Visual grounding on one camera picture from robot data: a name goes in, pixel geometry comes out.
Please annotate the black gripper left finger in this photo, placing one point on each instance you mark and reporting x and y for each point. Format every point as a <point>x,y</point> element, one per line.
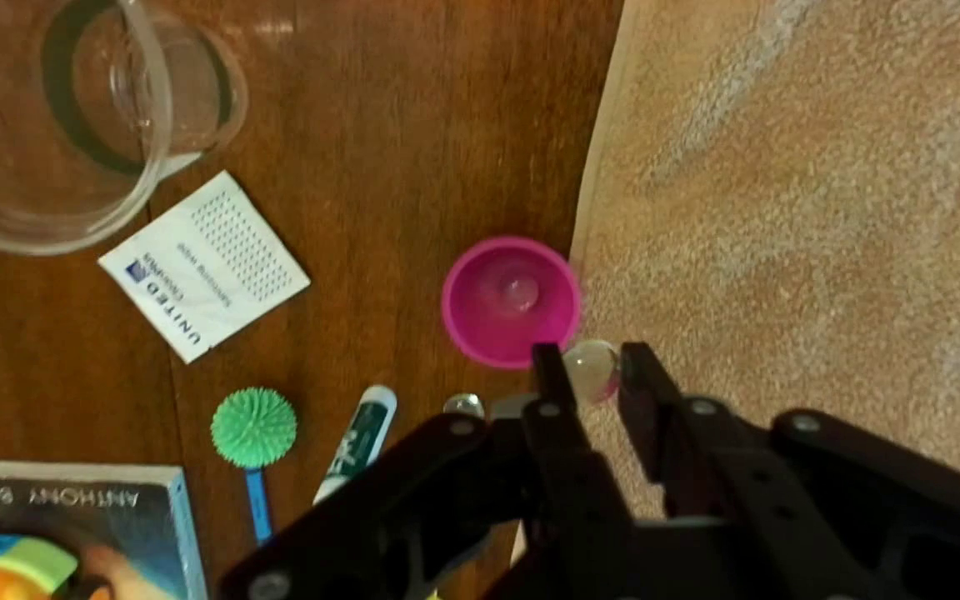
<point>448,502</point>

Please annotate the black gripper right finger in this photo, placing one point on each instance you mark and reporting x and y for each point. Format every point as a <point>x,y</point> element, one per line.
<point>836,510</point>

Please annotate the clear glass pebble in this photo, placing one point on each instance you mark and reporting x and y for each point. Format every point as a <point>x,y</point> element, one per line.
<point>464,400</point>
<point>517,291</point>
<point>595,371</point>

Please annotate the small pink bowl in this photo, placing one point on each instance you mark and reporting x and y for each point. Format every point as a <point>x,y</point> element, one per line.
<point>475,317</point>

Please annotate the green-capped white marker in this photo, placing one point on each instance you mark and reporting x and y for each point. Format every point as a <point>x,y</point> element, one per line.
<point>361,439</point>

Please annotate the blue crayon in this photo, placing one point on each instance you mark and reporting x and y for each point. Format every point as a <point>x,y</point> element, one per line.
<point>257,505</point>

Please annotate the green spiky ball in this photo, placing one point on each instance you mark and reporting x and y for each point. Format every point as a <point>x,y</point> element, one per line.
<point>255,429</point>

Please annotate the plain tan towel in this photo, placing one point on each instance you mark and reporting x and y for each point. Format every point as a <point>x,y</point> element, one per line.
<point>814,202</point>

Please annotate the Anthony Browne picture book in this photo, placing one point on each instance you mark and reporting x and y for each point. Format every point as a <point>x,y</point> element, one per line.
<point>114,520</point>

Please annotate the white wipe packet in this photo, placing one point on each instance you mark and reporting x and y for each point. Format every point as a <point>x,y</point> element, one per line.
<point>201,267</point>

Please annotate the orange tiger toy car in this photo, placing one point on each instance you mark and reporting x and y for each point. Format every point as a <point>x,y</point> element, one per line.
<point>3,571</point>

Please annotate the clear glass measuring cup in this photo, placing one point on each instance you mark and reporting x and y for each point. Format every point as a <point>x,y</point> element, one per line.
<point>49,134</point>

